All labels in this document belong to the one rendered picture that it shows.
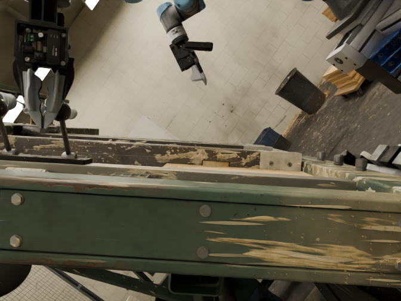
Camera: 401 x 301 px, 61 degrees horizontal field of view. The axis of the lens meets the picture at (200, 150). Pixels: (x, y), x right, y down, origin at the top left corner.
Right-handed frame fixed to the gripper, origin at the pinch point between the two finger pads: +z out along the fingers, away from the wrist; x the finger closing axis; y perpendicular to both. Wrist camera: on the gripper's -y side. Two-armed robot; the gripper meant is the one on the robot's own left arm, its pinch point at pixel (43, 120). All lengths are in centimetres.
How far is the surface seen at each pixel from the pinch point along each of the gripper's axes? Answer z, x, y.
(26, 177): 7.2, -0.6, 15.7
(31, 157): 7.3, -2.6, -11.7
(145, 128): -1, 103, -425
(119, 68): -107, 82, -584
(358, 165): 6, 66, 3
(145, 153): 7.8, 25.4, -39.7
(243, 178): 8.9, 36.0, 3.3
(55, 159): 7.2, 1.6, -10.1
